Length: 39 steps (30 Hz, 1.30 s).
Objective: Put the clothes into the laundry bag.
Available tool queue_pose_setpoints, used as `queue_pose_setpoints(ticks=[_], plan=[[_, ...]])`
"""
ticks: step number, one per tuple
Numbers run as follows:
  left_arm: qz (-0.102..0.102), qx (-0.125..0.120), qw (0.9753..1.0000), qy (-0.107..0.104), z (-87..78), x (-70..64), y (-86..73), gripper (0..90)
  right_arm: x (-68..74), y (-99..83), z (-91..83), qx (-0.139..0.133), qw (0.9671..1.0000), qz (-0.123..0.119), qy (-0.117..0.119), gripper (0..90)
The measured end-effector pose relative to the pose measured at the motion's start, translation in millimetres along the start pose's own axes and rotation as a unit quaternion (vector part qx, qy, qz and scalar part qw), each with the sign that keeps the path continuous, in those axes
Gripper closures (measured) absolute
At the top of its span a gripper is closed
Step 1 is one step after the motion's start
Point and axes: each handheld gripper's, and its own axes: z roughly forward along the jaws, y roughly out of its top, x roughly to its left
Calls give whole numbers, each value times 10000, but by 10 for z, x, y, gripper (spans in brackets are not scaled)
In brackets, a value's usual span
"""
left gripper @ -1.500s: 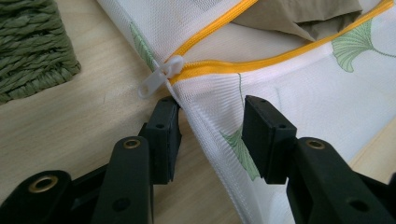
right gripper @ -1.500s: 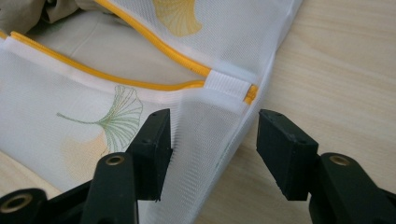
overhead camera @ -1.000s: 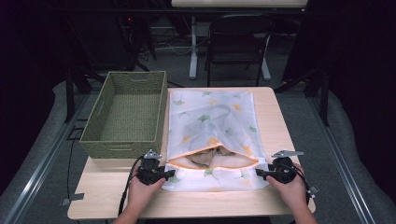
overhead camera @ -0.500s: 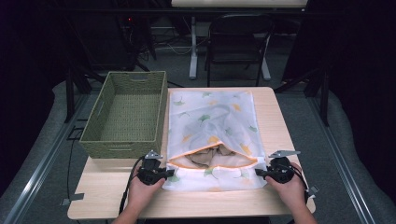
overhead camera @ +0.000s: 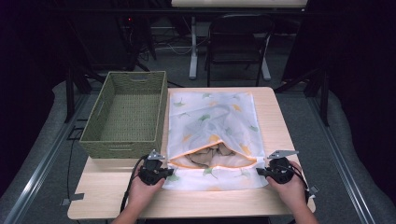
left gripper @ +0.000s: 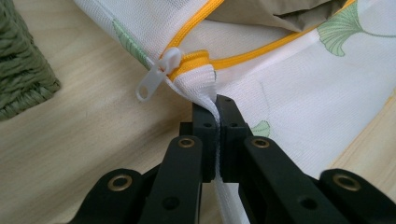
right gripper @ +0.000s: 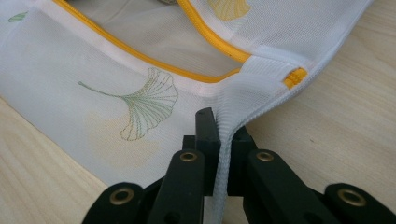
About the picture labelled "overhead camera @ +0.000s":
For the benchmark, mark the beige garment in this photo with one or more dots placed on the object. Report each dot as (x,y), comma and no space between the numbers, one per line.
(211,154)

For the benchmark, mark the person's right hand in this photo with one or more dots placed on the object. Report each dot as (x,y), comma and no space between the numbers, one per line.
(291,193)

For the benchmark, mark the person's left hand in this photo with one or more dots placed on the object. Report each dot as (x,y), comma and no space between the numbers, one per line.
(141,196)

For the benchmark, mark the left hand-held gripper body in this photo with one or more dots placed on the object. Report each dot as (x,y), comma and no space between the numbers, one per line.
(151,174)

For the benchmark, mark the green woven basket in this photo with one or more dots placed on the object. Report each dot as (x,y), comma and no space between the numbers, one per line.
(130,121)

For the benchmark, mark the black folding chair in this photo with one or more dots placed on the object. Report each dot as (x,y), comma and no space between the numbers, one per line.
(236,34)

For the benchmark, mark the black metal stand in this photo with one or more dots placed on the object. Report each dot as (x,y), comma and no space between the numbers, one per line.
(323,93)
(70,93)

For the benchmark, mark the leaf print mesh laundry bag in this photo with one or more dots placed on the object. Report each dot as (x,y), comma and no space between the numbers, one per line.
(218,115)

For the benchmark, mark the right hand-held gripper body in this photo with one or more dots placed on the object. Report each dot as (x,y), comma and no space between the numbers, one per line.
(280,171)

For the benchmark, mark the white desk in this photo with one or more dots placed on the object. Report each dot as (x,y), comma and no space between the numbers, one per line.
(193,46)

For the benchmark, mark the grey tape piece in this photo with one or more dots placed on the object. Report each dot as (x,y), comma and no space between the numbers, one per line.
(313,189)
(73,198)

